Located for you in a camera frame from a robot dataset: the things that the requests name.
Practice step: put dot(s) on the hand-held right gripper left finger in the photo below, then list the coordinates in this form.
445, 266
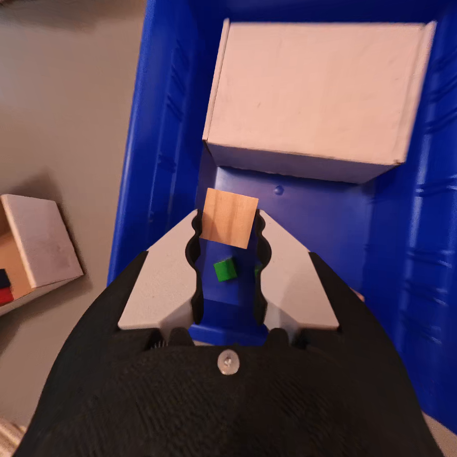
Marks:
160, 292

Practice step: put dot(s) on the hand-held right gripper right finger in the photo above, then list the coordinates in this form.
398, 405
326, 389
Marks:
300, 292

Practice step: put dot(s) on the wooden cube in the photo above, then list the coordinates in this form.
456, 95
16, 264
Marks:
230, 217

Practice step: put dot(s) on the white cardboard mailer box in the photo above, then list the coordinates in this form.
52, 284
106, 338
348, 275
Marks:
314, 89
43, 235

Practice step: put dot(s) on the blue plastic bin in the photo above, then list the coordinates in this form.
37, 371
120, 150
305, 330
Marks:
160, 142

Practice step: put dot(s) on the red cube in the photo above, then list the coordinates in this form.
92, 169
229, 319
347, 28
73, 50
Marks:
5, 296

